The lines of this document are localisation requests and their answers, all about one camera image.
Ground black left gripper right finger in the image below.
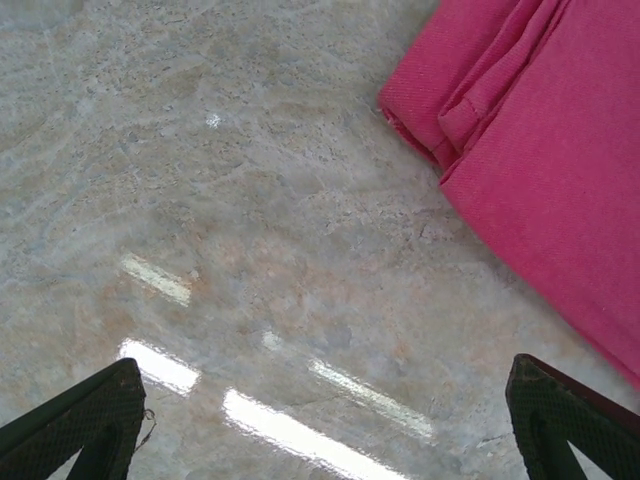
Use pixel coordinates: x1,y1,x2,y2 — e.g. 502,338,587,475
504,353,640,480

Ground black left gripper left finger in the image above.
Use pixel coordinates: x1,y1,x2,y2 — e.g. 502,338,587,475
0,357,148,480

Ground pink long pants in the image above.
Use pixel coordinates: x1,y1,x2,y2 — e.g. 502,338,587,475
377,0,640,392

